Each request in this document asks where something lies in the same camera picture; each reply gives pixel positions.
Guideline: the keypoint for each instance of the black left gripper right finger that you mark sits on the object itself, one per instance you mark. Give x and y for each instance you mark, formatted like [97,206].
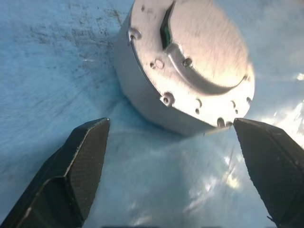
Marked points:
[278,166]

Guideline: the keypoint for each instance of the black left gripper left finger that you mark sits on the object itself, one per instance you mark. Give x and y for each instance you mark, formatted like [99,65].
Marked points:
[59,178]

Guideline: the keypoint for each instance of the motor housing with copper windings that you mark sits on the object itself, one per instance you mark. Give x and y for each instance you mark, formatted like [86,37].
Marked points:
[133,83]

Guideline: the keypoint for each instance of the round silver motor lid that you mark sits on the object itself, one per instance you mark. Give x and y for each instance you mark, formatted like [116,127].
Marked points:
[202,47]

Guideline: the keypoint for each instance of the blue plastic table cover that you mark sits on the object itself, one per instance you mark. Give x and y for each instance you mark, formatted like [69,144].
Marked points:
[47,71]

